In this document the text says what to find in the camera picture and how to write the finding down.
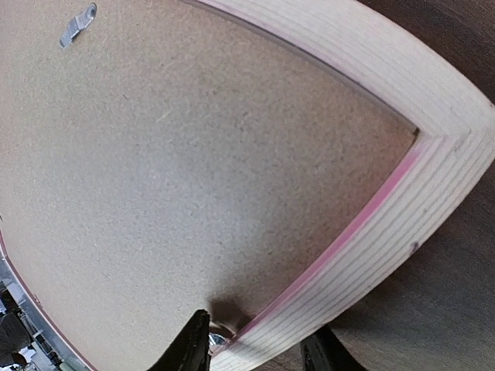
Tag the metal frame clip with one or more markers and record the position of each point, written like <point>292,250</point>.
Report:
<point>78,24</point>
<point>219,337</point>

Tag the light wood picture frame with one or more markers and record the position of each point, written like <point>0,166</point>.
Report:
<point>453,125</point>

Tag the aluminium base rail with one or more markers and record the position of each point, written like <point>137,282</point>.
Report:
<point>33,337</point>

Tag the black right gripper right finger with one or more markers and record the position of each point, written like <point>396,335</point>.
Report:
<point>322,351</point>

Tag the metal frame clip right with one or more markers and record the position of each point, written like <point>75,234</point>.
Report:
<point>78,24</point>

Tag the metal frame clip top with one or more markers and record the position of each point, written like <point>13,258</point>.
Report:
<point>219,337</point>

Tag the brown backing board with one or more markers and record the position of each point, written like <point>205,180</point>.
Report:
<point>169,160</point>

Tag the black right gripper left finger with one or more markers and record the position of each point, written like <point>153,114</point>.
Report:
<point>190,349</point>

